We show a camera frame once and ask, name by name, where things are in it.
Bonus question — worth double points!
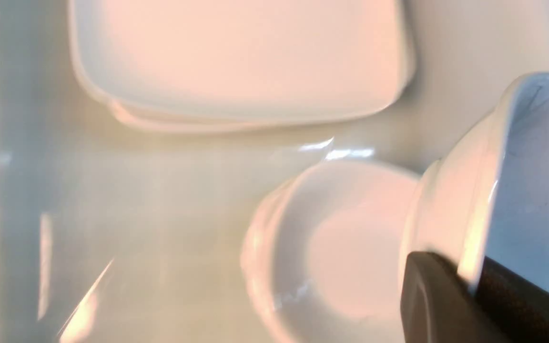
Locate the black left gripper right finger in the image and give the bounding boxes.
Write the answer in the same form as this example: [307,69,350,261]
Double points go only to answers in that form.
[475,257,549,343]

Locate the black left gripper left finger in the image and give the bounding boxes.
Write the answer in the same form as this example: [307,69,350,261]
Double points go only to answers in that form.
[399,252,509,343]

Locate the white bowl tray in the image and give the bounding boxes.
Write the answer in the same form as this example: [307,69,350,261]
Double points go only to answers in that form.
[398,72,549,293]

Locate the stack of white bowls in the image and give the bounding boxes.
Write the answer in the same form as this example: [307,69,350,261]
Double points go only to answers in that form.
[240,160,420,343]

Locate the stack of white square plates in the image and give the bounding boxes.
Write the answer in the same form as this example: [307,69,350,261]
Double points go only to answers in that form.
[67,0,417,134]

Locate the large white plastic tub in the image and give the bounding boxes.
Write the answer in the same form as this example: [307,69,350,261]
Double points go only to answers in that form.
[0,0,546,343]

